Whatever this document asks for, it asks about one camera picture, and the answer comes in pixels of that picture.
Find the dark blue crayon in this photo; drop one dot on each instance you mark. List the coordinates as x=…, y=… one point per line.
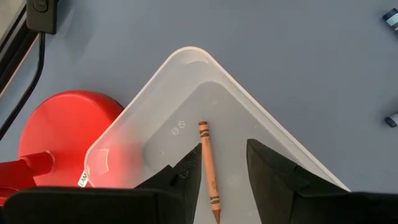
x=392, y=19
x=392, y=120

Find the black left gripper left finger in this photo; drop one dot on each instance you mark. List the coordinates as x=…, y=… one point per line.
x=186, y=174

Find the clear plastic bin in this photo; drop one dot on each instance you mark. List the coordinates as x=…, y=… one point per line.
x=174, y=102

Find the brown crayon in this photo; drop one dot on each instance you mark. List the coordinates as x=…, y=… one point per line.
x=209, y=161

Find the black metal table frame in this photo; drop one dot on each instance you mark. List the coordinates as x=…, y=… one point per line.
x=15, y=53

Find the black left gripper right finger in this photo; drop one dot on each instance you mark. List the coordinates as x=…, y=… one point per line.
x=273, y=180

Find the red desk lamp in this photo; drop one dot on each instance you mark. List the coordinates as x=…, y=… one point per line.
x=68, y=130

